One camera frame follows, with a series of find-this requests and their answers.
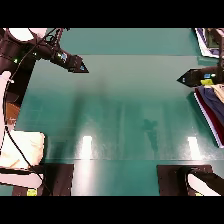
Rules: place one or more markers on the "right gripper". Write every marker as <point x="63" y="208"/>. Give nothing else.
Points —
<point x="191" y="77"/>

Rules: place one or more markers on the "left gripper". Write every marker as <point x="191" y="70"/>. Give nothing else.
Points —
<point x="75" y="64"/>

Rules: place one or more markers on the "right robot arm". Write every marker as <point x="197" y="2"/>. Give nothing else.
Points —
<point x="212" y="71"/>

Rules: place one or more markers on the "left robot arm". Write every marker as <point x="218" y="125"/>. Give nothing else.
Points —
<point x="20" y="53"/>

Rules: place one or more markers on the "beige garment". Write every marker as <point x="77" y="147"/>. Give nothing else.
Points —
<point x="220" y="91"/>

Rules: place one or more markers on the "navy garment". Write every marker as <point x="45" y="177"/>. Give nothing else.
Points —
<point x="213" y="103"/>

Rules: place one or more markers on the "white striped garment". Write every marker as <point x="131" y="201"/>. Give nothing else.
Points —
<point x="203" y="41"/>

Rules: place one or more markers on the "dark red garment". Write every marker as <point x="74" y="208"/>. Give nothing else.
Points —
<point x="214" y="124"/>

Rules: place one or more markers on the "cream garment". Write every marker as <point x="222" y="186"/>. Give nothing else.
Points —
<point x="23" y="148"/>

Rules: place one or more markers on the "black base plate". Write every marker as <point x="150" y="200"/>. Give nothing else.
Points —
<point x="170" y="180"/>
<point x="60" y="180"/>

